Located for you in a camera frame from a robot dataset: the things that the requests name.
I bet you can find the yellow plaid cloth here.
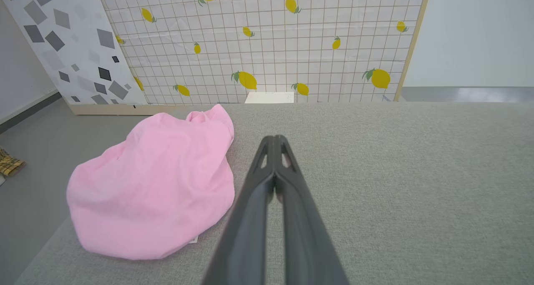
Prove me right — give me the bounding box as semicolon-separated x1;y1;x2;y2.
0;147;26;178

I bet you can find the white pillar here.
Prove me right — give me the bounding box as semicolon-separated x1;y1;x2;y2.
244;92;295;104

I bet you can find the grey fabric sofa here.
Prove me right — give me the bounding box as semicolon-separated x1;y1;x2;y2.
15;102;534;285

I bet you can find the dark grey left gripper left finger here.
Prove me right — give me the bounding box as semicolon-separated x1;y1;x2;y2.
202;135;276;285

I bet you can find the pink garment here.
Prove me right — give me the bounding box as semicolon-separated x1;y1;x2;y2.
66;104;235;261

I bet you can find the grey terrazzo pattern panel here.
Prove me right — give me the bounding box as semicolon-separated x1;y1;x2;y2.
0;0;149;115

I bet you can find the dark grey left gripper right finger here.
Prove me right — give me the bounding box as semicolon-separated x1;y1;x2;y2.
275;135;349;285

